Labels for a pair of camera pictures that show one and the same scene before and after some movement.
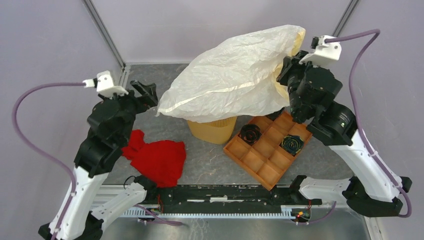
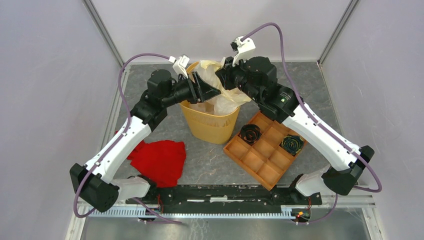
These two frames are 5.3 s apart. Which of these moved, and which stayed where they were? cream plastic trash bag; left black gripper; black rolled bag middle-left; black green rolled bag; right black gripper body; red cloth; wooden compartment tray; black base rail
Moved: left black gripper; right black gripper body; cream plastic trash bag
Stayed: black base rail; black green rolled bag; red cloth; black rolled bag middle-left; wooden compartment tray
